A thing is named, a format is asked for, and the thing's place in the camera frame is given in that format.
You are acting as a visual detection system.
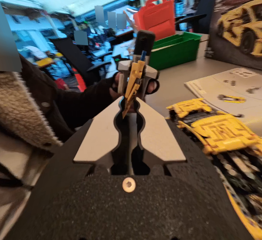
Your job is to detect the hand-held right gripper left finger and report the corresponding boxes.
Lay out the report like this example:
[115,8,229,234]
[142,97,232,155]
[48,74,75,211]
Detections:
[73,96,124,171]

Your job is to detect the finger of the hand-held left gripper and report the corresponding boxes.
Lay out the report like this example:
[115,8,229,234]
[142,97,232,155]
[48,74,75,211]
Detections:
[117,60,132,72]
[144,65,160,80]

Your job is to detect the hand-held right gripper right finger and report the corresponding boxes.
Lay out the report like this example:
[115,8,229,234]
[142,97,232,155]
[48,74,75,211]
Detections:
[136,97,187,168]

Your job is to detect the yellow brick door panel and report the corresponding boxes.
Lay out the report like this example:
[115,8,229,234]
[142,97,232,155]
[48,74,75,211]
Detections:
[122,60,146,119]

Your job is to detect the yellow brick car model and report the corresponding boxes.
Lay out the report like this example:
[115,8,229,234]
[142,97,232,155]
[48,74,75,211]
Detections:
[165,98,262,240]

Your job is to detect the person's left forearm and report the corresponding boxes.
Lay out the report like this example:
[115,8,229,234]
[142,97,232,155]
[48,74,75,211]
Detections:
[55,76,119,129]

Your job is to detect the grey desk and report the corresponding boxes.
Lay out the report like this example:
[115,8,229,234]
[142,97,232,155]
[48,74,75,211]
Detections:
[143,32,262,183]

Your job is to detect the person's left hand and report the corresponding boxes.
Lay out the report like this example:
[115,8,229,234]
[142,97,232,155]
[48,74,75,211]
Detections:
[109,72,157,100]

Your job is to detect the wooden document stand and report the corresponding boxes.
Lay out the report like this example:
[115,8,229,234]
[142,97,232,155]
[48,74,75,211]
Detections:
[123,10,139,40]

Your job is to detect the red plastic carry case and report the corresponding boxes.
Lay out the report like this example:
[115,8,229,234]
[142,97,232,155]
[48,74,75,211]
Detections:
[133,0,176,41]

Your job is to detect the green storage bin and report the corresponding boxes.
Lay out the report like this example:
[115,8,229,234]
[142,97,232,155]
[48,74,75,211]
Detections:
[148,31,202,70]

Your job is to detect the orange striped traffic cone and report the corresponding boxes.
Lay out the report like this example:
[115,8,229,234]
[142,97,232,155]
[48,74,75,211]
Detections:
[72,68,87,92]

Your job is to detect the black office chair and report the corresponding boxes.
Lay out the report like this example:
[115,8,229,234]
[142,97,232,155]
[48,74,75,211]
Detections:
[49,37,112,86]

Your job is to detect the open instruction booklet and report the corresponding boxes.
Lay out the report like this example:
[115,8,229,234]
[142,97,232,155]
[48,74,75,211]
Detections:
[184,68,262,136]

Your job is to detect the dark toy car set box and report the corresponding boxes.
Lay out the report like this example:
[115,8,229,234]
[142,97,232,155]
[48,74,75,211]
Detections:
[204,0,262,70]

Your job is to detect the black lanyard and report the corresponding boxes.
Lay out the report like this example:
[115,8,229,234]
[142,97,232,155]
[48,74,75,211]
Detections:
[0,162,34,192]

